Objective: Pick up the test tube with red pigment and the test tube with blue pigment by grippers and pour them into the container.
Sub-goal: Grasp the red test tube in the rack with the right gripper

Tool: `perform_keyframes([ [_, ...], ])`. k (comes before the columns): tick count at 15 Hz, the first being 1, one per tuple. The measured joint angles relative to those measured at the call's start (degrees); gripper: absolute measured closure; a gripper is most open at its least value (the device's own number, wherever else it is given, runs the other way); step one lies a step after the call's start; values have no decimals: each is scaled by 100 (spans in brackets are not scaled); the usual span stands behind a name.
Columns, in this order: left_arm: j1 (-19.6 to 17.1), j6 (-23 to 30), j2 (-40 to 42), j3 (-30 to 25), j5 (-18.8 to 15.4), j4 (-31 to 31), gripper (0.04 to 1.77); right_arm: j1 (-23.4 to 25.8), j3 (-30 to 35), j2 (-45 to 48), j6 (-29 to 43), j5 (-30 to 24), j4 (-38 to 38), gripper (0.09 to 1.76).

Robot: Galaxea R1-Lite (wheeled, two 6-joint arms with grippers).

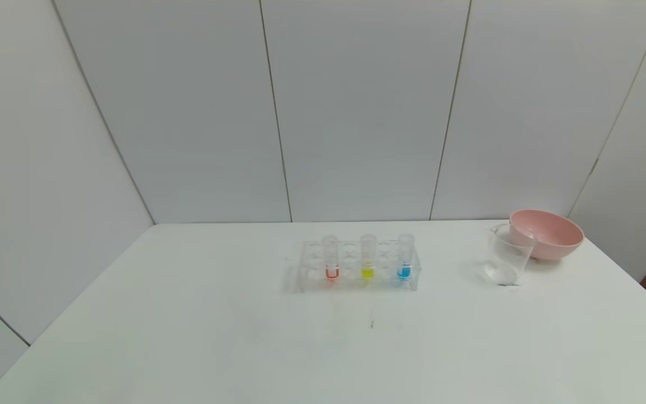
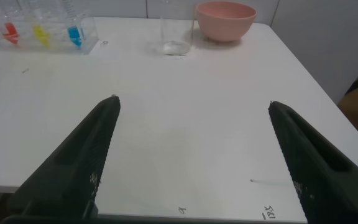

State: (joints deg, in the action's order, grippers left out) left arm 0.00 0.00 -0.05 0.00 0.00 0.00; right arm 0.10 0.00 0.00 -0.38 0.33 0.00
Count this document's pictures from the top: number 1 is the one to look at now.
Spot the red pigment test tube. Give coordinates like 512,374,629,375
322,235,340,281

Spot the blue pigment test tube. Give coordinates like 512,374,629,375
397,233,416,281

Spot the yellow pigment test tube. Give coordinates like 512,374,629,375
359,234,377,280

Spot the clear acrylic test tube rack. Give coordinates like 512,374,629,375
298,240,422,293

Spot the clear plastic beaker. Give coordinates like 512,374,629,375
483,223,537,287

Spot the pink bowl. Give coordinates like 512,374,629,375
509,209,585,261

